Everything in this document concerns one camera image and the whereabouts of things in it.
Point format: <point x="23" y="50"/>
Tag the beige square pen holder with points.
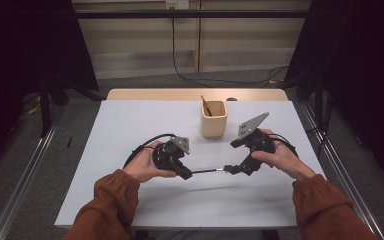
<point x="213" y="128"/>

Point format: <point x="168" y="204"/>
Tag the person's left hand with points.
<point x="141" y="166"/>

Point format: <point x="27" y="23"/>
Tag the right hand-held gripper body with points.
<point x="258" y="141"/>

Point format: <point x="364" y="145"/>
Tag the black horizontal frame bar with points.
<point x="146" y="14"/>

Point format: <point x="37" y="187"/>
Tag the aluminium floor rail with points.
<point x="346" y="180"/>
<point x="23" y="180"/>

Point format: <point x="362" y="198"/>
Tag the person's right hand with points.
<point x="283" y="156"/>

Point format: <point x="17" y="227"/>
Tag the white wall socket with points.
<point x="177" y="4"/>

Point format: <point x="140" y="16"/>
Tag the black curtain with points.
<point x="20" y="66"/>
<point x="363" y="83"/>

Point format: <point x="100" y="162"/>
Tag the black pen with silver band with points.
<point x="206" y="171"/>

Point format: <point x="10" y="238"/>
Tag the black pencil with orange end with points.
<point x="207" y="107"/>

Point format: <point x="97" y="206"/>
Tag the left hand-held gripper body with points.
<point x="166" y="155"/>

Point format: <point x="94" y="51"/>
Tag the light wooden table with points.
<point x="166" y="94"/>

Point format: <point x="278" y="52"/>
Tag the dark round table grommet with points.
<point x="231" y="99"/>

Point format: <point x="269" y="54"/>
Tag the white table sheet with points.
<point x="130" y="126"/>

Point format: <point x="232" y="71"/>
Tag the black stand post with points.
<point x="319" y="100"/>
<point x="45" y="110"/>

